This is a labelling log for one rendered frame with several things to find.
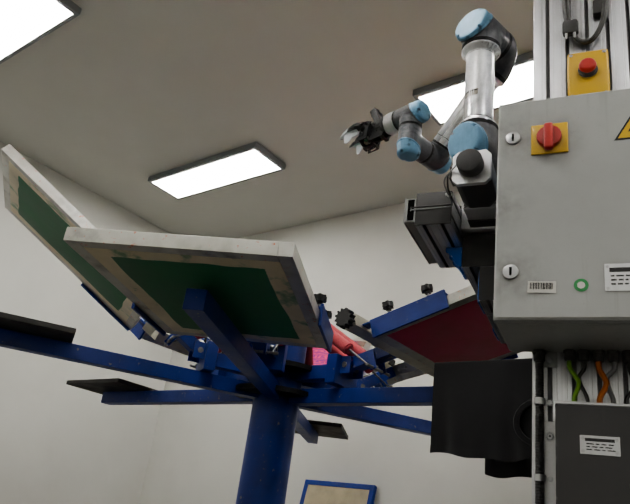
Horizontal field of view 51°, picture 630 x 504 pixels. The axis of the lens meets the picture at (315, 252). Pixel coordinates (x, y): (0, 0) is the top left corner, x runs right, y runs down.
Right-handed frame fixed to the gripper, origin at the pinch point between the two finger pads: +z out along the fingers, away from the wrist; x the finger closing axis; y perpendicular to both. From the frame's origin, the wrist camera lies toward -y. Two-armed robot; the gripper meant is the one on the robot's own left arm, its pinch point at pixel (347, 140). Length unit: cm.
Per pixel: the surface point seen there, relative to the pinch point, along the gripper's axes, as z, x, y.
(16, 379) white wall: 408, 47, 42
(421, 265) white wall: 160, 222, -104
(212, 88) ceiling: 185, 18, -136
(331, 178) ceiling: 203, 147, -154
